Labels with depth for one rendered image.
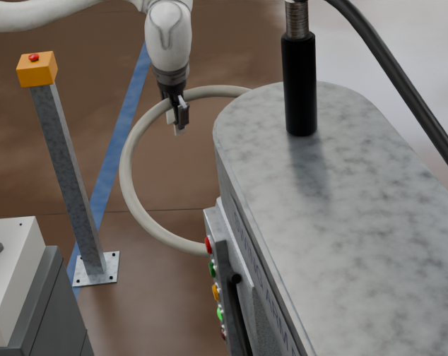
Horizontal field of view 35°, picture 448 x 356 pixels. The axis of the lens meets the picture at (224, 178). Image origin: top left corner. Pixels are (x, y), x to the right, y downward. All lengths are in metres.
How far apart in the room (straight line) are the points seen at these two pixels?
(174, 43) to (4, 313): 0.86
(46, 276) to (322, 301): 1.54
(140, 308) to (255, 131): 2.23
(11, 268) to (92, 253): 1.18
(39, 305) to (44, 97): 0.92
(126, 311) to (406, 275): 2.44
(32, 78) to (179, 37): 1.15
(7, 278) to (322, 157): 1.31
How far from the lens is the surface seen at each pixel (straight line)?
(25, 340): 2.00
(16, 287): 2.03
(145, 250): 3.32
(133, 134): 1.76
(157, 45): 1.59
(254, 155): 0.85
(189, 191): 3.61
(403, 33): 4.99
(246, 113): 0.93
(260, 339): 0.97
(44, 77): 2.64
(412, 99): 0.71
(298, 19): 0.80
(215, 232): 1.02
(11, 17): 1.63
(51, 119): 2.76
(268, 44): 4.90
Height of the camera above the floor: 2.22
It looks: 37 degrees down
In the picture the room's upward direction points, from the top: 7 degrees counter-clockwise
